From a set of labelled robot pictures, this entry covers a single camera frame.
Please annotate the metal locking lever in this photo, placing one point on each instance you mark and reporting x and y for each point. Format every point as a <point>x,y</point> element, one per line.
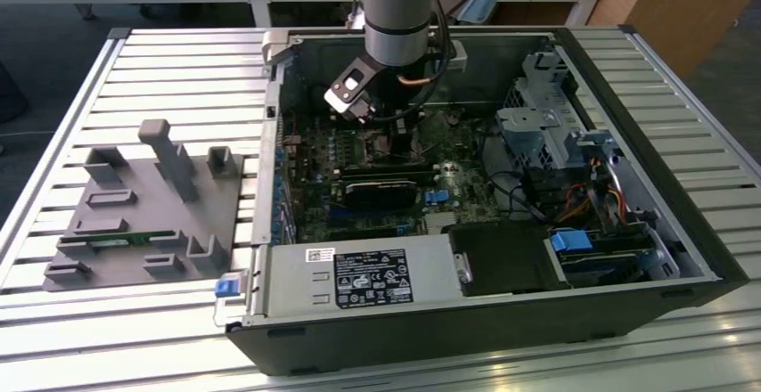
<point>404,155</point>

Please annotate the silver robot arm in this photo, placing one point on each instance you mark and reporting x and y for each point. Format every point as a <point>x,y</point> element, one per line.
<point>395,18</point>

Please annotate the black RAM slot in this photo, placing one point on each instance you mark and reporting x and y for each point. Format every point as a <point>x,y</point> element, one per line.
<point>386,169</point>
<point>386,177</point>

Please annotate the green motherboard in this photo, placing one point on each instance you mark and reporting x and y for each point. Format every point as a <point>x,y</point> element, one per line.
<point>463,178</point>

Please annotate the black graphics card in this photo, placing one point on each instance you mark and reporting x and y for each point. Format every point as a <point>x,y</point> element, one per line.
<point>380,196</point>

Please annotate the blue connector block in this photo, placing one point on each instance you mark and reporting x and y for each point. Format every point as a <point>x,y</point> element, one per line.
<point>435,196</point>

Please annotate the metal disk bay cage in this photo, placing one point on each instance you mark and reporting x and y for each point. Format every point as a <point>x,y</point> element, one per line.
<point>535,142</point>

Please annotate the silver heatsink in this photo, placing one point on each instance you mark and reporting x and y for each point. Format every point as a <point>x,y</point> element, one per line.
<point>440,222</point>

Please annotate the black plastic shroud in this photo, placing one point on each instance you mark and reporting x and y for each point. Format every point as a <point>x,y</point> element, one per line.
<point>504,258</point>

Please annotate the blue disk carrier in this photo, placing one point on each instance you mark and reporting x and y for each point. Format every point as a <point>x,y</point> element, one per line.
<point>570,240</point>

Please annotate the silver power supply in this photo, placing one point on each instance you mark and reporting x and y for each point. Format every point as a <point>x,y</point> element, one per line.
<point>285,276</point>

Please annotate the wooden cabinet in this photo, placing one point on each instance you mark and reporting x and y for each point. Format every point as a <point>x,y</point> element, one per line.
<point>683,9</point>

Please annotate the black disk drive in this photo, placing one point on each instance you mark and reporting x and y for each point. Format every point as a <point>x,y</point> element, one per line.
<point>601,263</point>

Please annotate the grey parts rack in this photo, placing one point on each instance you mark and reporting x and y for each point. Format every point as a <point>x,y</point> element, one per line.
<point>143,214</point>

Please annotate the blue case latch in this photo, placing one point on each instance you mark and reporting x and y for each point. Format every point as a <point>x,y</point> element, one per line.
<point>227,288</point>

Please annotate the green RAM stick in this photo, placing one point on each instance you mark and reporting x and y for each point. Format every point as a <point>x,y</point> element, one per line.
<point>143,236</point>

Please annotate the black PC case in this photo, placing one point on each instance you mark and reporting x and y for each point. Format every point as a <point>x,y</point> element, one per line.
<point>415,347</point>

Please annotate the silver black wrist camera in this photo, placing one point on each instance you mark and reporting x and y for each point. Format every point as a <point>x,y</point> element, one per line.
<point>351,84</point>

